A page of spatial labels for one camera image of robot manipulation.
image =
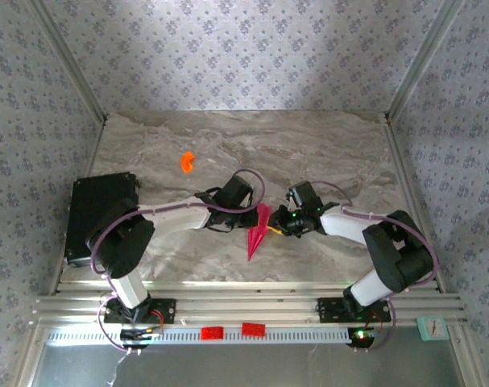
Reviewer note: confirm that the pink cloth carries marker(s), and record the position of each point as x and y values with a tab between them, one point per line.
257	238

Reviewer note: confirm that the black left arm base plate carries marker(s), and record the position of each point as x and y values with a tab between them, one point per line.
167	310

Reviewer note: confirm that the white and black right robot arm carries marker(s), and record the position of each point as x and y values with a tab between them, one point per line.
345	227

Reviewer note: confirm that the red tape patch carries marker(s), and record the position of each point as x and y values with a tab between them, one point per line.
212	333
254	329

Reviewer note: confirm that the grey metal sheet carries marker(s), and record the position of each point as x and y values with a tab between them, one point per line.
248	367

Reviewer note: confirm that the black box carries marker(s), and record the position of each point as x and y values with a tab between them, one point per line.
91	193

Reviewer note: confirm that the aluminium frame post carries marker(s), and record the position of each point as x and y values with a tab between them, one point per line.
69	58
423	60

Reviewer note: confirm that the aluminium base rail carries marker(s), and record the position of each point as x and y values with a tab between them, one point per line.
248	306

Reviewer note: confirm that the orange curved plastic piece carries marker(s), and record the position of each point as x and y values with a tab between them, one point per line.
186	162

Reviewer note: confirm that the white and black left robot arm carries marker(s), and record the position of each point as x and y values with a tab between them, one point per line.
175	219

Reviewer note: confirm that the small teal clock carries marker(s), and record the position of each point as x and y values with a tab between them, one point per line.
432	328

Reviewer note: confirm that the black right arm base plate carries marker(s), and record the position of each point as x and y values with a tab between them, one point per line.
328	310

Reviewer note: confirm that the aluminium side rail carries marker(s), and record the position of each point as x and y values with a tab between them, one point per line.
407	181
92	153

